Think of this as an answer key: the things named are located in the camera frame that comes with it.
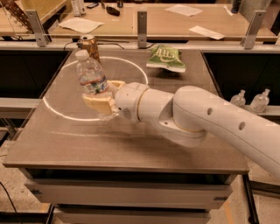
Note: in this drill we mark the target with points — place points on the clear plastic water bottle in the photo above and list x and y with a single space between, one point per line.
92 78

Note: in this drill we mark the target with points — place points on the black computer mouse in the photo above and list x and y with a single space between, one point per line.
112 11

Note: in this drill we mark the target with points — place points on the clear sanitizer bottle left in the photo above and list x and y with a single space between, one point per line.
239 99

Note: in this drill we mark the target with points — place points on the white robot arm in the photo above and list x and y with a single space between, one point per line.
186 117

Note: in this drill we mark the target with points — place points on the gold soda can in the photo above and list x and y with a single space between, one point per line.
89 43

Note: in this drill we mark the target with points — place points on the white paper sheet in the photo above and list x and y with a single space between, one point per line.
80 25
184 10

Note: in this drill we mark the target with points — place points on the white drawer cabinet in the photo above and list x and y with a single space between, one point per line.
126 197

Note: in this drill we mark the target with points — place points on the white paper sheet left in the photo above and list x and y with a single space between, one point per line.
80 25

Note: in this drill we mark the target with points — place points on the white canister on desk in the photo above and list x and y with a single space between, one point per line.
78 7

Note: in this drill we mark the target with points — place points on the white paper sheet top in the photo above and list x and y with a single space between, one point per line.
184 10

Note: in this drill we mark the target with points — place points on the clear sanitizer bottle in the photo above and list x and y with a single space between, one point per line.
239 99
260 101

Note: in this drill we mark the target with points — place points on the left metal bracket post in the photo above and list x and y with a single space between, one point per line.
40 35

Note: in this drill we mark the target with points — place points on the middle metal bracket post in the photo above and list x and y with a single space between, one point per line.
142 28

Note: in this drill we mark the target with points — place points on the right metal bracket post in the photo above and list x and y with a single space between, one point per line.
256 20

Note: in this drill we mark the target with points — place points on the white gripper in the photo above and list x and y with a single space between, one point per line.
128 99

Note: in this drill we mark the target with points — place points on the white paper slip right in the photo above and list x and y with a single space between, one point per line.
207 33

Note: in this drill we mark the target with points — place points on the green jalapeno chip bag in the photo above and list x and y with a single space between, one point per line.
167 57

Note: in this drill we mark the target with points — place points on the metal bracket post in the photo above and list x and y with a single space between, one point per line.
142 28
256 20
40 35

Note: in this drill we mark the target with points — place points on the clear sanitizer bottle right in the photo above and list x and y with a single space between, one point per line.
260 101

